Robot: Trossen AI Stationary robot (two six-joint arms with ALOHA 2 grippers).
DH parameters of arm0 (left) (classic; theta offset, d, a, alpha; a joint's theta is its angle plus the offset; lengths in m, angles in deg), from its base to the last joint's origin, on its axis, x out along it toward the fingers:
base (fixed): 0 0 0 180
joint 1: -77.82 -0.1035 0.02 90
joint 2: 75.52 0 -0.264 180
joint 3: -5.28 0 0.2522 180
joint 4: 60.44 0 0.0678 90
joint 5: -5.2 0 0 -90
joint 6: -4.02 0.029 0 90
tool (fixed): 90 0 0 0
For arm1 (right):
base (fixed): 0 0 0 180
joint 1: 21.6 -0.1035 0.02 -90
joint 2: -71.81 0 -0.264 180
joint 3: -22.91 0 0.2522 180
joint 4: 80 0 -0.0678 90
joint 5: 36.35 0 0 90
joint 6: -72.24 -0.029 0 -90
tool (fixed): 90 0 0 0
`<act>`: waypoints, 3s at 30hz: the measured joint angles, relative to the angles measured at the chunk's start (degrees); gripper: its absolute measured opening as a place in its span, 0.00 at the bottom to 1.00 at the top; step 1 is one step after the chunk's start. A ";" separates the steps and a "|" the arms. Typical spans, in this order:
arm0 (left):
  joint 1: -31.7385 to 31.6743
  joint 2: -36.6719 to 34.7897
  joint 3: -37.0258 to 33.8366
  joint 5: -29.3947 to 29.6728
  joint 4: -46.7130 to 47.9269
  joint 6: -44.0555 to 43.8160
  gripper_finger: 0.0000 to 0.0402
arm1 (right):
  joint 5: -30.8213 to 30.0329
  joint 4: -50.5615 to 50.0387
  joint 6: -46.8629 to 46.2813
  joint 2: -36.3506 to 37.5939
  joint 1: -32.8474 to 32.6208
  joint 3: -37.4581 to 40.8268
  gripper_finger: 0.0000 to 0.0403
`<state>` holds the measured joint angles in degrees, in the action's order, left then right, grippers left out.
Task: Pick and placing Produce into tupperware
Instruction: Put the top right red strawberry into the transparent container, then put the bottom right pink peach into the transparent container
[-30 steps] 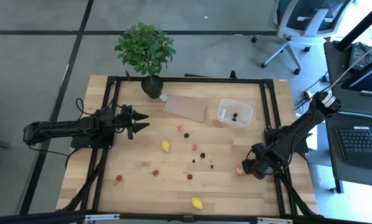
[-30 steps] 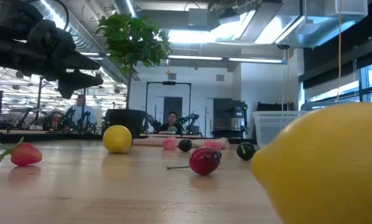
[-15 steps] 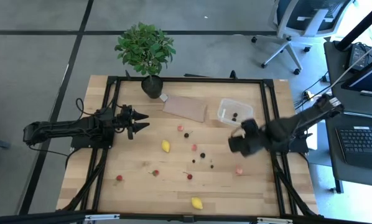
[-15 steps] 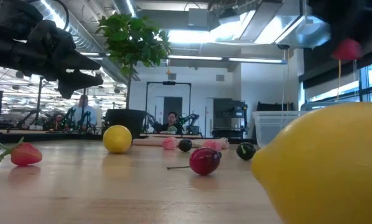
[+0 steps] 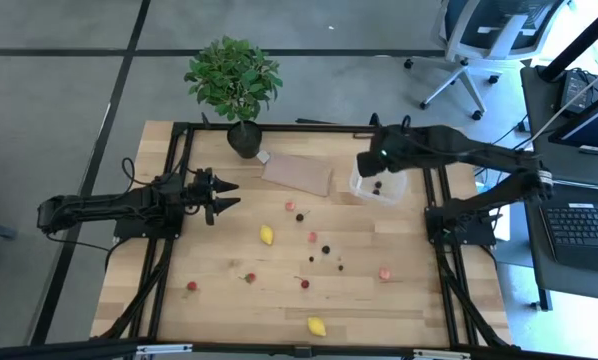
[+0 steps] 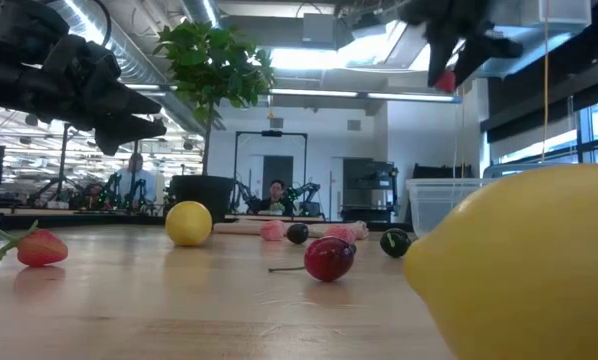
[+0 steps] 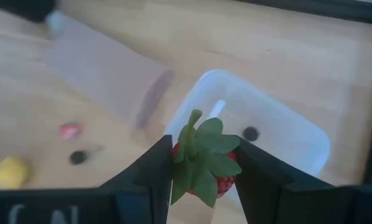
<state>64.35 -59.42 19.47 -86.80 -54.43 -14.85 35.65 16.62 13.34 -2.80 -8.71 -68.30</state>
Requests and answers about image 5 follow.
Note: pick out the red cherry with stem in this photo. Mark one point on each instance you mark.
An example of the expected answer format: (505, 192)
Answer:
(304, 283)

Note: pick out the black keyboard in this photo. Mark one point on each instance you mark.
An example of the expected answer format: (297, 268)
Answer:
(584, 230)

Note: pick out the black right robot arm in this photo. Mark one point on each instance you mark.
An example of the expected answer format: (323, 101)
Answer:
(479, 150)

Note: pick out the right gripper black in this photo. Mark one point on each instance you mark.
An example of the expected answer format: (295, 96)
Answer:
(398, 155)

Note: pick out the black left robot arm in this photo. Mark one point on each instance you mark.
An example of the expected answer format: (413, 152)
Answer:
(99, 210)

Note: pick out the clear plastic tupperware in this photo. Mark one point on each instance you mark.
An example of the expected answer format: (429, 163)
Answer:
(364, 192)

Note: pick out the silver metal bracket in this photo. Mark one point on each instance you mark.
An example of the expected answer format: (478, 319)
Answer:
(441, 354)
(164, 349)

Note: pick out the small grey camera box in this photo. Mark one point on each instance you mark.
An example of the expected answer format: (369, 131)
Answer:
(303, 351)

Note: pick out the black aluminium table frame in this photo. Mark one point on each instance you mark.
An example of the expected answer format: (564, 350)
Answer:
(304, 128)

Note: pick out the dark purple plum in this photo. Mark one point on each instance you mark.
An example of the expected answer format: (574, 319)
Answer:
(299, 217)

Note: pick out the white grey office chair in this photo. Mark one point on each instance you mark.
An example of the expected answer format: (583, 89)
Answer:
(499, 30)

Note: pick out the thin white rod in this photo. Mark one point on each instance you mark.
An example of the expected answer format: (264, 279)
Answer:
(574, 100)

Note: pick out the beige folded cloth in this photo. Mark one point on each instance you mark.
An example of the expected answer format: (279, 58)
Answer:
(299, 174)

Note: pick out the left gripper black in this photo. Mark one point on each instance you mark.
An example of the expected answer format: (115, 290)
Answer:
(196, 192)

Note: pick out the black power adapter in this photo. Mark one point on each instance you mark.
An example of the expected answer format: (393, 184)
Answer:
(576, 90)

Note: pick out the yellow toy lemon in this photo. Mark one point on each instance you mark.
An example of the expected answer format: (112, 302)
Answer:
(316, 327)
(266, 234)

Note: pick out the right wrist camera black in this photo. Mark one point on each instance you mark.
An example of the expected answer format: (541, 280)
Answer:
(369, 165)

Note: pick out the small white tag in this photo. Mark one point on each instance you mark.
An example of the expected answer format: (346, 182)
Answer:
(263, 156)

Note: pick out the green plant in black pot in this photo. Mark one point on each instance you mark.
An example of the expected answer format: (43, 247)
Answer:
(234, 80)

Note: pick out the red toy strawberry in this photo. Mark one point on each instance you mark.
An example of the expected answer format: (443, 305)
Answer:
(192, 286)

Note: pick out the red strawberry with green stem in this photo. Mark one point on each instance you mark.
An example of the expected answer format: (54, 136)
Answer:
(249, 277)

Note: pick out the black desk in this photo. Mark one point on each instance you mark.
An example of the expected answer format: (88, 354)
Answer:
(539, 100)
(544, 280)

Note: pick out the pink toy fruit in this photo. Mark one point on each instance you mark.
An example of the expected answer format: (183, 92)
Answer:
(289, 206)
(384, 273)

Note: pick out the black vertical post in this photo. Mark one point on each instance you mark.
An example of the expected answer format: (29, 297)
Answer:
(579, 42)

